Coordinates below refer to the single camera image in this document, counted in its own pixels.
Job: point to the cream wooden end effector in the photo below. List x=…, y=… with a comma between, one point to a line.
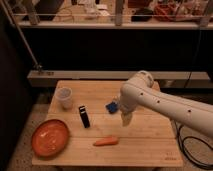
x=126, y=119

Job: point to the black eraser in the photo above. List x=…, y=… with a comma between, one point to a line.
x=84, y=116

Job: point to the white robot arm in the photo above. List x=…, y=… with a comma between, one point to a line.
x=138, y=91

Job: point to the blue sponge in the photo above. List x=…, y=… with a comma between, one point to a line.
x=112, y=107

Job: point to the orange carrot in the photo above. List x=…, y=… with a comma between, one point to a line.
x=111, y=140

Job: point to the wooden table board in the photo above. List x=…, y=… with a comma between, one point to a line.
x=148, y=141

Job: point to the translucent plastic cup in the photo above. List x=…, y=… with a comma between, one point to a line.
x=64, y=97

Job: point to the orange plate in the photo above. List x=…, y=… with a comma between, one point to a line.
x=50, y=138

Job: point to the grey metal ledge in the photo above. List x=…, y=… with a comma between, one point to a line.
x=166, y=79

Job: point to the metal diagonal pole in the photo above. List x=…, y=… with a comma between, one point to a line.
x=34, y=20

